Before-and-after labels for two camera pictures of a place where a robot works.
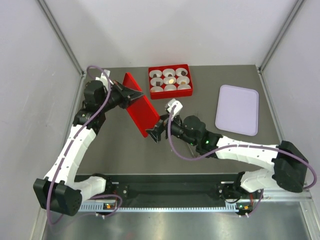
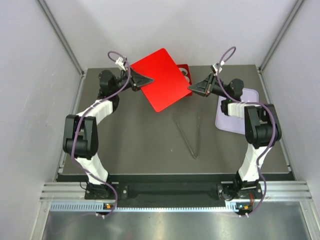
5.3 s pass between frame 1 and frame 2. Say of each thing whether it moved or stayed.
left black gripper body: moved
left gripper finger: moved
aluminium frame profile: stayed
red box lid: moved
